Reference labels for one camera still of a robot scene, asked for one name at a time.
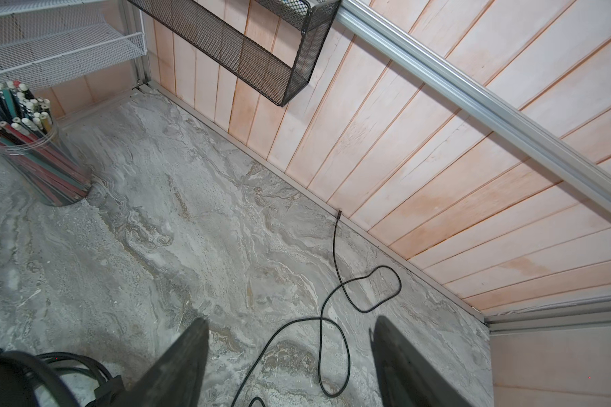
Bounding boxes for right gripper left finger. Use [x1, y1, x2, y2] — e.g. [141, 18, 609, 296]
[115, 318, 210, 406]

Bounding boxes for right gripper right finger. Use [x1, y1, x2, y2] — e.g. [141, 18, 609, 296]
[371, 315, 469, 406]

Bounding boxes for headphones black cable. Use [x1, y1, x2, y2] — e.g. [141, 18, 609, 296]
[228, 209, 403, 407]

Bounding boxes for black headphones near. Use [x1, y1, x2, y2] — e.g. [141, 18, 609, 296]
[0, 349, 126, 406]

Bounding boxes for clear cup of pencils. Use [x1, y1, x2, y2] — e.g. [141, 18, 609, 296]
[0, 81, 92, 207]

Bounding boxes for black mesh wall basket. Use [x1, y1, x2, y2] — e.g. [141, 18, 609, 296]
[131, 0, 341, 107]

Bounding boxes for white wire mesh shelf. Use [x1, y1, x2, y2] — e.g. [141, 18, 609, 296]
[0, 1, 147, 90]

